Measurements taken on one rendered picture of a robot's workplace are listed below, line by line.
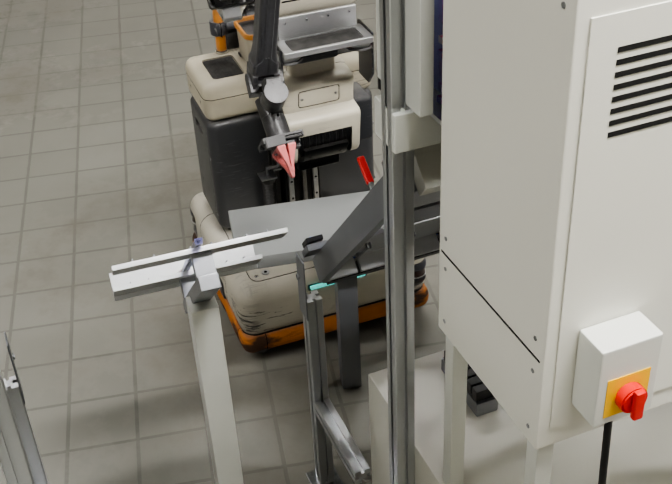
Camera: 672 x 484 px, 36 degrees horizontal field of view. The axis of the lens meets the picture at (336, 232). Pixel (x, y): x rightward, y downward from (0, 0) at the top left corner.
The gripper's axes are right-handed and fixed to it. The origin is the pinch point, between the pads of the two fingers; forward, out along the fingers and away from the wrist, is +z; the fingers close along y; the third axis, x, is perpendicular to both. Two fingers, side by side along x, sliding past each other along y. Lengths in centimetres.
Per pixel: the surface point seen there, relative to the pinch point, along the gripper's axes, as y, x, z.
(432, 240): 30.0, 5.4, 23.5
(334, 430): -3, 25, 59
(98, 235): -32, 158, -37
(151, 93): 16, 230, -115
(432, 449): 2, -25, 69
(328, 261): -0.2, -5.7, 23.2
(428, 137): 1, -76, 20
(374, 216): -1, -45, 24
